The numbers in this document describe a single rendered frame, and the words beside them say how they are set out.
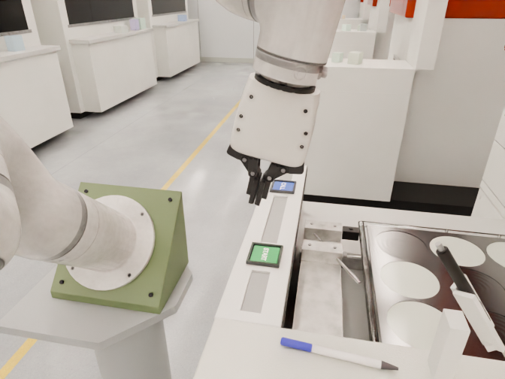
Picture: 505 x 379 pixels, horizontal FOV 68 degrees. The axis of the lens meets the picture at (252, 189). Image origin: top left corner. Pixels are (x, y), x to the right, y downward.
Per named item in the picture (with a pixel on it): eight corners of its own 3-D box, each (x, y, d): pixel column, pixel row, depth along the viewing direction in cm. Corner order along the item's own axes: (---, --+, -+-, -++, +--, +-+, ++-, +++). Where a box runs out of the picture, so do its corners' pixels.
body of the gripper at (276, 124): (329, 77, 48) (305, 155, 54) (252, 56, 49) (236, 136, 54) (328, 89, 42) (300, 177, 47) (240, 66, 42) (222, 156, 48)
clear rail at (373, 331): (363, 225, 86) (364, 219, 86) (381, 366, 54) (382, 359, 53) (357, 224, 87) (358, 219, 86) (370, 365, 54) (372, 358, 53)
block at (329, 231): (340, 233, 85) (342, 222, 84) (340, 241, 82) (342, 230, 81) (304, 229, 86) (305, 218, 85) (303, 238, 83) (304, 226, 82)
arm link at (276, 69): (331, 58, 48) (323, 82, 49) (263, 41, 48) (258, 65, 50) (330, 70, 40) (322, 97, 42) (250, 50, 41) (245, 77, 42)
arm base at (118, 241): (55, 284, 75) (-23, 277, 57) (79, 192, 80) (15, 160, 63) (144, 296, 72) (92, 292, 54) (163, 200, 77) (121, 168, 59)
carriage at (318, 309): (339, 241, 87) (340, 231, 86) (341, 385, 55) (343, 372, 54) (303, 238, 88) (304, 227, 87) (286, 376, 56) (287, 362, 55)
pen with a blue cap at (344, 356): (398, 362, 44) (282, 335, 48) (399, 369, 43) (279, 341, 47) (397, 368, 45) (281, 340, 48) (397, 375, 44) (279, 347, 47)
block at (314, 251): (340, 254, 78) (342, 243, 77) (341, 265, 75) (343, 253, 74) (301, 250, 79) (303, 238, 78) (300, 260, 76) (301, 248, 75)
